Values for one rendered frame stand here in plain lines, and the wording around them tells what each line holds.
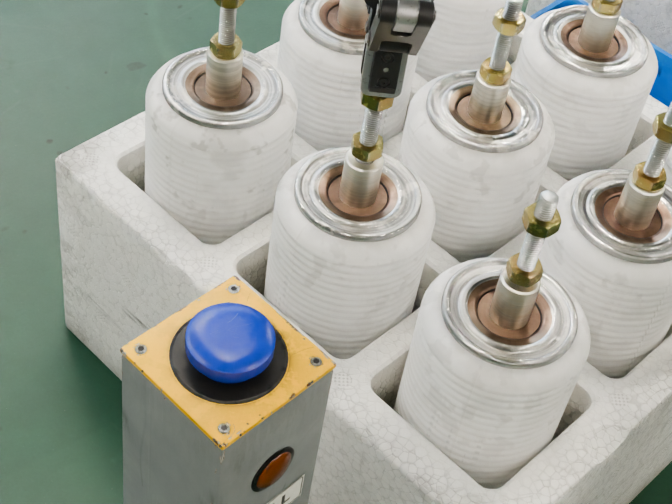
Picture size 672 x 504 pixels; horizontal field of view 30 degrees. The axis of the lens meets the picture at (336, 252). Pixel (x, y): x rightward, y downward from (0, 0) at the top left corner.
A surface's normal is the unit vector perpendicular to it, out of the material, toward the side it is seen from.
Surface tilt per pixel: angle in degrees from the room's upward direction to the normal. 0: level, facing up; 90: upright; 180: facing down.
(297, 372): 0
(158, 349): 0
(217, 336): 0
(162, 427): 90
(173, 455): 90
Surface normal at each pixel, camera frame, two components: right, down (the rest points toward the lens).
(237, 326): 0.12, -0.67
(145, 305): -0.70, 0.47
